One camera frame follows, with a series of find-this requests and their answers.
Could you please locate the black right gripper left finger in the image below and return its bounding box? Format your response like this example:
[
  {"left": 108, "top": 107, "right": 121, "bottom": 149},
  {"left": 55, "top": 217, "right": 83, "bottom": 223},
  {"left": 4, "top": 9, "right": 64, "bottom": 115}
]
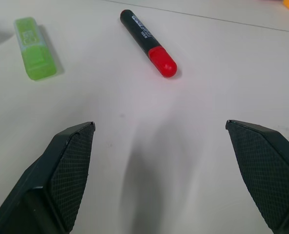
[{"left": 0, "top": 121, "right": 96, "bottom": 234}]

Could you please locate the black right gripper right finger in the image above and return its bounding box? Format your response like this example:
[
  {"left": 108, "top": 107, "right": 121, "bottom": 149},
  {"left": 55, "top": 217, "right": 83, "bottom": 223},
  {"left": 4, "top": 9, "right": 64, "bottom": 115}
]
[{"left": 225, "top": 119, "right": 289, "bottom": 234}]

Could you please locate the green highlighter pen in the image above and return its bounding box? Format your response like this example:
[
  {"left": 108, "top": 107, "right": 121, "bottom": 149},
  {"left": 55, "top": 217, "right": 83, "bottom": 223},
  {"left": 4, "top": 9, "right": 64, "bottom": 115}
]
[{"left": 13, "top": 17, "right": 57, "bottom": 81}]

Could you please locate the black marker with red cap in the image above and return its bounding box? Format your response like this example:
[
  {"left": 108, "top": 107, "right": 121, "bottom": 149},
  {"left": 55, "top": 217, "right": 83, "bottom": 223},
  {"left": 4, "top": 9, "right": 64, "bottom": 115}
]
[{"left": 120, "top": 9, "right": 178, "bottom": 78}]

